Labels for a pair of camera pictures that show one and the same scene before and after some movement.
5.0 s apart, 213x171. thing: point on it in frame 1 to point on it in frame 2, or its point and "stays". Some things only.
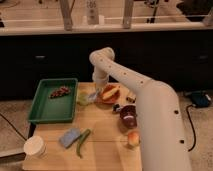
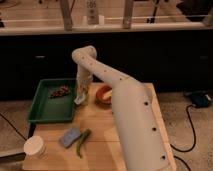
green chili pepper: (81, 141) stays
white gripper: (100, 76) to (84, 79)
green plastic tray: (58, 110) stays
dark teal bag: (200, 99) stays
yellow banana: (109, 93) stays
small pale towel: (93, 96) to (78, 99)
